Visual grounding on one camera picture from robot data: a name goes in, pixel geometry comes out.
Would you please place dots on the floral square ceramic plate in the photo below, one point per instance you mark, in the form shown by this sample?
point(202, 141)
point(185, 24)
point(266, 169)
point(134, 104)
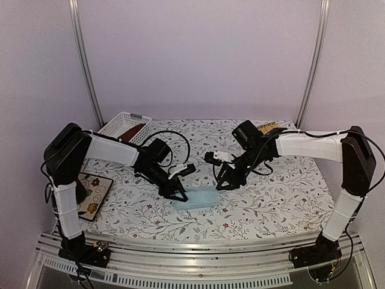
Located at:
point(96, 189)

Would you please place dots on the right aluminium frame post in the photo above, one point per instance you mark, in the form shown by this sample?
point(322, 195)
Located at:
point(318, 44)

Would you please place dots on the woven bamboo tray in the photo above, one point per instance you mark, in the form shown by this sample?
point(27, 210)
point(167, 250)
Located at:
point(271, 128)

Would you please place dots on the left aluminium frame post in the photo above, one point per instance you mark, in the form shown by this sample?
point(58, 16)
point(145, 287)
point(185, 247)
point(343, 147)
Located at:
point(82, 52)

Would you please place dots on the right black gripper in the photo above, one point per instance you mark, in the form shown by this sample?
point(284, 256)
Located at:
point(232, 176)

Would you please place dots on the white perforated plastic basket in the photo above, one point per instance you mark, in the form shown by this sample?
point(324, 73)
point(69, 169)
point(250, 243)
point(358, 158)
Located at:
point(123, 122)

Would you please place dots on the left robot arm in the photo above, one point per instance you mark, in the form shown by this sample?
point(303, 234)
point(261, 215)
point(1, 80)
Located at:
point(67, 154)

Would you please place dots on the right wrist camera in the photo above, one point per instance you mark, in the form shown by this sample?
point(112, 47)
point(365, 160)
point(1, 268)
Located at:
point(218, 157)

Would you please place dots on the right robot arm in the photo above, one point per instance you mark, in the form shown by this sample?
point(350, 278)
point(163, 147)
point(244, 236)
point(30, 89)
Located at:
point(331, 162)

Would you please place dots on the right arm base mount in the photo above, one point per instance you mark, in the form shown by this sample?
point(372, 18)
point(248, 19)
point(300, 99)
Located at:
point(304, 256)

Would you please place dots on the dark red towel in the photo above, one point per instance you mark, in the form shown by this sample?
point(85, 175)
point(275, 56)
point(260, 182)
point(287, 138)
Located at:
point(131, 133)

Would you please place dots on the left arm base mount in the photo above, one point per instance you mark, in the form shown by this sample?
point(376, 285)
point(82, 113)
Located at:
point(97, 256)

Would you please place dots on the floral patterned table mat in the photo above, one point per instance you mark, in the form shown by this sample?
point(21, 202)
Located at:
point(133, 207)

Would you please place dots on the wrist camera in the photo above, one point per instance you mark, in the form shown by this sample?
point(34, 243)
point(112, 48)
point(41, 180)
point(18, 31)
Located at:
point(218, 157)
point(181, 170)

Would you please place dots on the light blue towel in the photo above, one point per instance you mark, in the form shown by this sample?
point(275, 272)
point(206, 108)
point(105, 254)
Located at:
point(199, 197)

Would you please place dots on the aluminium frame post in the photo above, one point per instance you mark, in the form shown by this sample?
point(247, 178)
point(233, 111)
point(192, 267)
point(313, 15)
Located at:
point(82, 52)
point(318, 44)

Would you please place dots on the front aluminium rail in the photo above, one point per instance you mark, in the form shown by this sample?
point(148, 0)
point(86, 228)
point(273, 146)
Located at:
point(140, 263)

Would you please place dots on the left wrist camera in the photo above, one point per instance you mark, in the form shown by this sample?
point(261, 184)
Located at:
point(181, 170)

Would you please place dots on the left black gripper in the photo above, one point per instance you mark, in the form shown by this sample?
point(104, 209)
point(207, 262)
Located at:
point(173, 185)

